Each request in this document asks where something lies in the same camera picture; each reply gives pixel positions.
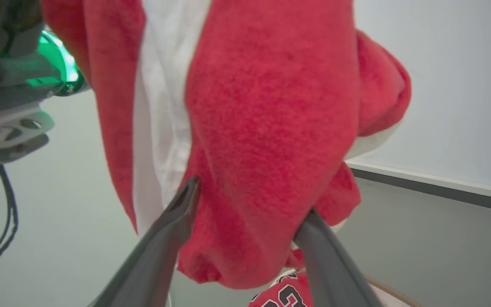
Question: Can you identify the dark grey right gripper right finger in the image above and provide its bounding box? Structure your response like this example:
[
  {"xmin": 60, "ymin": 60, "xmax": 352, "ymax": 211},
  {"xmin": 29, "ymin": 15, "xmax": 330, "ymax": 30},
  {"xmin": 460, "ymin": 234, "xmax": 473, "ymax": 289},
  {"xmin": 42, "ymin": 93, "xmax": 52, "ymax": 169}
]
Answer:
[{"xmin": 293, "ymin": 208, "xmax": 383, "ymax": 307}]

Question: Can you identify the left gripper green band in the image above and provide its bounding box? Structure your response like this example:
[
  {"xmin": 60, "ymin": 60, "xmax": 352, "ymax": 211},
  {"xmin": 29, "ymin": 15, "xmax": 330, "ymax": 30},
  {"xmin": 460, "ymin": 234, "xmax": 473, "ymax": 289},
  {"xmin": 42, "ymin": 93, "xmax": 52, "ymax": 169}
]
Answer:
[{"xmin": 0, "ymin": 0, "xmax": 90, "ymax": 121}]

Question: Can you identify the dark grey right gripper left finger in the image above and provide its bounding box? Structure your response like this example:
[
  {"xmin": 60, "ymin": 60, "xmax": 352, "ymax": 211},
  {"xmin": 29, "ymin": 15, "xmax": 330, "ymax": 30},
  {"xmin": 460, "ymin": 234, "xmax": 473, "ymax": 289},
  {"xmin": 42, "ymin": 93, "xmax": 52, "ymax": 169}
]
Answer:
[{"xmin": 87, "ymin": 176, "xmax": 202, "ymax": 307}]

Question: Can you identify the red and white fleece garment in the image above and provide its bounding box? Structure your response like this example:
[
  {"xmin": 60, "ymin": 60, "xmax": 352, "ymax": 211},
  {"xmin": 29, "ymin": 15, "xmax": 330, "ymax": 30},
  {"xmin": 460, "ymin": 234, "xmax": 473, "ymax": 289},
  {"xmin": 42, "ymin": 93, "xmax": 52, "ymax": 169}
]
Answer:
[{"xmin": 41, "ymin": 0, "xmax": 412, "ymax": 290}]

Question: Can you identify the white laundry basket tan rim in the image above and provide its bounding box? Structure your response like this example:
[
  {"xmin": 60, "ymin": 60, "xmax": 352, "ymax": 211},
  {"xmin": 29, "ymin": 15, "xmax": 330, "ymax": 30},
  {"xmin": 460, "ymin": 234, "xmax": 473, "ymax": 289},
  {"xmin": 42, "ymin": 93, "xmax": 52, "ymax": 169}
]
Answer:
[{"xmin": 364, "ymin": 275, "xmax": 426, "ymax": 307}]

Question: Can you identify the grey and white baseboard strip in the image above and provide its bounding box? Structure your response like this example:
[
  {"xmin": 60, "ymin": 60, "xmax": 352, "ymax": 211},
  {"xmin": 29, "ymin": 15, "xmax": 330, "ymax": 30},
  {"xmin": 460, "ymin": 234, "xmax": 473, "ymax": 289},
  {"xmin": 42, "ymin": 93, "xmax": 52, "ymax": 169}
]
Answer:
[{"xmin": 348, "ymin": 160, "xmax": 491, "ymax": 216}]

